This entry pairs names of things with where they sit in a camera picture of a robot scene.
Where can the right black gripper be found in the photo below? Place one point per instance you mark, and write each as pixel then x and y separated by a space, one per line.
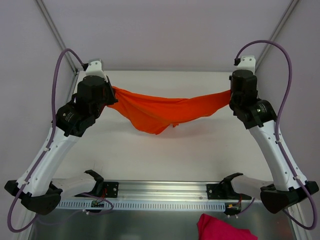
pixel 233 99

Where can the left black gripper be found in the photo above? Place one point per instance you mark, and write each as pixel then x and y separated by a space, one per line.
pixel 110 93

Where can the orange t-shirt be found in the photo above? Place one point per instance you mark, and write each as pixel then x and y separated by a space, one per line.
pixel 153 114

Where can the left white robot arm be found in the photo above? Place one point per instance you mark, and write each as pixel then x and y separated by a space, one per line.
pixel 38 191

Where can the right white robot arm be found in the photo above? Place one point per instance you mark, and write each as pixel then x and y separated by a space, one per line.
pixel 289 185

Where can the pink t-shirt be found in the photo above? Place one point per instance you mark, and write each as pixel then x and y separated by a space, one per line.
pixel 211 228

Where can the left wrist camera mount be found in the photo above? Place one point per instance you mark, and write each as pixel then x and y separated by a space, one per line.
pixel 94 68

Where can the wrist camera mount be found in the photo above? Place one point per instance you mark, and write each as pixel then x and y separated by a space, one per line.
pixel 245 62
pixel 94 68

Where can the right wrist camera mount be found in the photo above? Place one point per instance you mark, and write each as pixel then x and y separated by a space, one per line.
pixel 245 62

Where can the left aluminium frame post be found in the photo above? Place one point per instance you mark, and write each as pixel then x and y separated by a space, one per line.
pixel 55 33

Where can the aluminium mounting rail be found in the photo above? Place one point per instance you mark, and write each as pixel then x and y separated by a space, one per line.
pixel 163 191

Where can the slotted white cable duct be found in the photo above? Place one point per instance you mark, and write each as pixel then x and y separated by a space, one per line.
pixel 139 205

